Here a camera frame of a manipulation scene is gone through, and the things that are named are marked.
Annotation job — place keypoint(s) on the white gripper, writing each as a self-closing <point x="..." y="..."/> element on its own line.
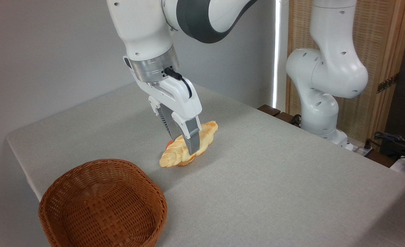
<point x="178" y="99"/>

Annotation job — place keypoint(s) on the long braided pale bread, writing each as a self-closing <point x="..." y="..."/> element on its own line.
<point x="173" y="154"/>

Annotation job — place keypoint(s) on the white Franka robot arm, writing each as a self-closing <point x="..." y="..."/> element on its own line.
<point x="140" y="27"/>

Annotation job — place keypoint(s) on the round orange bread bun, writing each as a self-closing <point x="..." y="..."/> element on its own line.
<point x="169" y="143"/>

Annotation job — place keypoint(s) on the dark brown wooden block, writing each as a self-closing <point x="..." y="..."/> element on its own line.
<point x="268" y="109"/>
<point x="285" y="117"/>

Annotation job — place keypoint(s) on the grey tablecloth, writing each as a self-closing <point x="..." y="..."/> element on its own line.
<point x="257" y="178"/>

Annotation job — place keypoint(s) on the brown wicker basket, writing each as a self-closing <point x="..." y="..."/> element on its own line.
<point x="99" y="202"/>

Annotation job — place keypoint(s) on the metal screen hinge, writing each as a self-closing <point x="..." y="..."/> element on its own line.
<point x="388" y="83"/>

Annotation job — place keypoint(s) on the wooden rattan folding screen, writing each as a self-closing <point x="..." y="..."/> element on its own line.
<point x="377" y="34"/>

